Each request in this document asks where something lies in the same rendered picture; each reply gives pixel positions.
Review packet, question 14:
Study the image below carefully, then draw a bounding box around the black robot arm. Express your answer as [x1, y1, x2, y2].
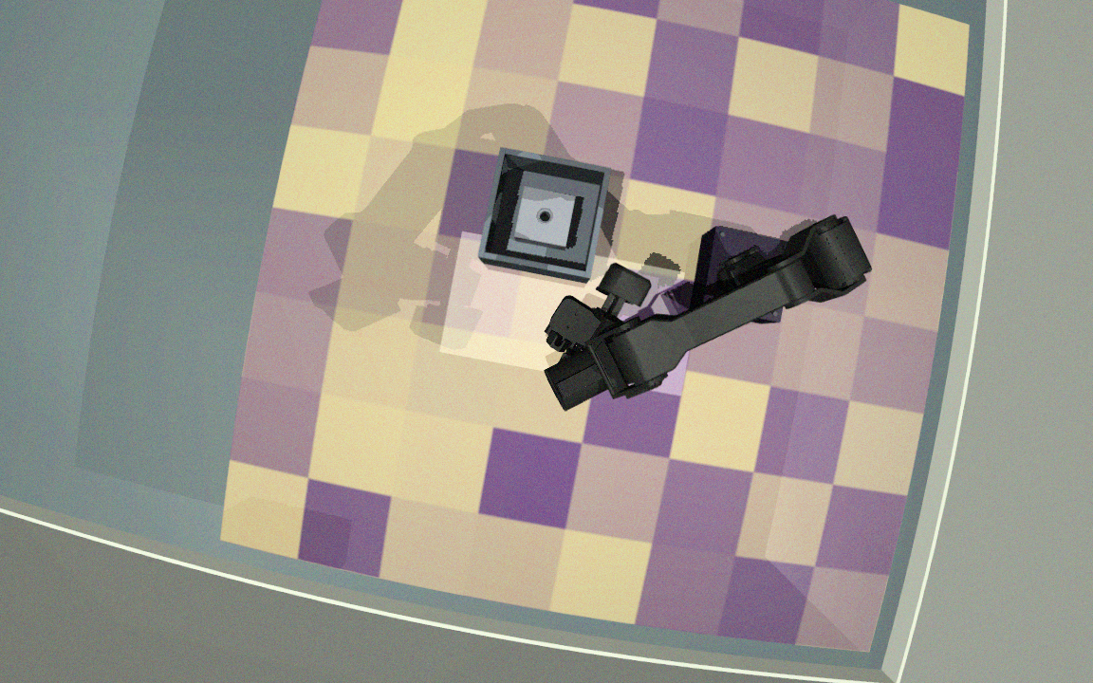
[545, 214, 872, 412]

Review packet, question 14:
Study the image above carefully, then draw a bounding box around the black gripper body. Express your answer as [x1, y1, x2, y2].
[593, 263, 653, 337]

